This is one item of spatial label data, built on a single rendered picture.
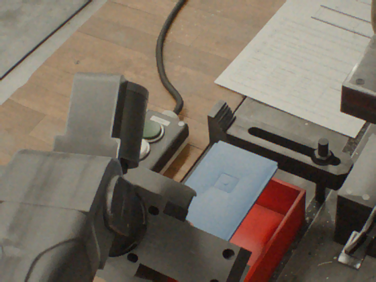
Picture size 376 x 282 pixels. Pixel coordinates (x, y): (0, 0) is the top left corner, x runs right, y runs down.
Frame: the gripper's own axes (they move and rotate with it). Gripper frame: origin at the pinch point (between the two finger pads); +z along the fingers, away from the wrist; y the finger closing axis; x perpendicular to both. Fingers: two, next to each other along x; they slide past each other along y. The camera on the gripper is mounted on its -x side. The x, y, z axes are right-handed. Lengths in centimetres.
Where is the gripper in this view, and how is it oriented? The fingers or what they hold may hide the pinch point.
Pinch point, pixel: (173, 244)
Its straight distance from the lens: 76.0
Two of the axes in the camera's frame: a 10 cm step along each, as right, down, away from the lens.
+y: 4.0, -9.1, 1.1
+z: 3.2, 2.5, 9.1
